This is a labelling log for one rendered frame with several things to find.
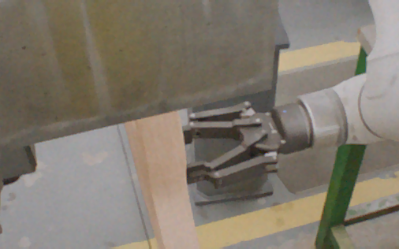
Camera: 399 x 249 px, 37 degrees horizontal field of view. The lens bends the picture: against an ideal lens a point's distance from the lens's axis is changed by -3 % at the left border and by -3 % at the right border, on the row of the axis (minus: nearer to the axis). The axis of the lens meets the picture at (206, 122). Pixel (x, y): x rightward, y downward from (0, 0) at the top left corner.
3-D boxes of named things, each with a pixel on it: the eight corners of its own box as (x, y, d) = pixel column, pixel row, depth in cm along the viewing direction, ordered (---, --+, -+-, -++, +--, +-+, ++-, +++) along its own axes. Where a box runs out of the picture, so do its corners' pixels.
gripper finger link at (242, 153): (262, 145, 92) (269, 150, 91) (203, 181, 88) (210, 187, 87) (262, 127, 90) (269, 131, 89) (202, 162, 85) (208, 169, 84)
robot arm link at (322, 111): (320, 119, 99) (286, 128, 98) (324, 76, 93) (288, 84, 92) (344, 157, 93) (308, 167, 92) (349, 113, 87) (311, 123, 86)
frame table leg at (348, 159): (318, 262, 193) (371, 57, 124) (312, 247, 196) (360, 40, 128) (333, 257, 193) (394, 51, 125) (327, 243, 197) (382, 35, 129)
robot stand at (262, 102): (184, 144, 226) (173, -10, 173) (257, 134, 228) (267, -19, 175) (195, 206, 208) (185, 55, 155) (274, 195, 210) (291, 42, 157)
